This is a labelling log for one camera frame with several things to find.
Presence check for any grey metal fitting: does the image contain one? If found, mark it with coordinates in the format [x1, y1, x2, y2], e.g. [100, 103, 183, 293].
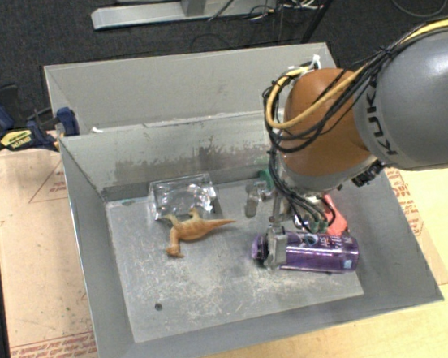
[240, 179, 278, 218]

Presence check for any small green block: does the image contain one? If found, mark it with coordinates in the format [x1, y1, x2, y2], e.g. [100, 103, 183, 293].
[256, 167, 274, 190]

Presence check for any red flat block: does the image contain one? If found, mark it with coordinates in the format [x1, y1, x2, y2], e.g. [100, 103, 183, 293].
[319, 192, 351, 240]

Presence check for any brown cardboard board red print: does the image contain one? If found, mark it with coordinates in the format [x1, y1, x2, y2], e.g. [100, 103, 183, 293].
[0, 80, 448, 358]

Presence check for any orange toy dinosaur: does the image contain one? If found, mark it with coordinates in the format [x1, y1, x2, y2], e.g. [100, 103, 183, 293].
[160, 201, 241, 261]

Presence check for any purple plastic bottle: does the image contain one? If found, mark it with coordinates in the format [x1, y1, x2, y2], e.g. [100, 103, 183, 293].
[248, 220, 363, 286]

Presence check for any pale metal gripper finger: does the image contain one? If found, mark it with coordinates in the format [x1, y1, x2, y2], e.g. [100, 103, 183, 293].
[260, 225, 292, 271]

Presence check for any grey metal bin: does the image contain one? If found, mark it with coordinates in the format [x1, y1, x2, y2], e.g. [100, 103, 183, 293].
[43, 17, 448, 358]

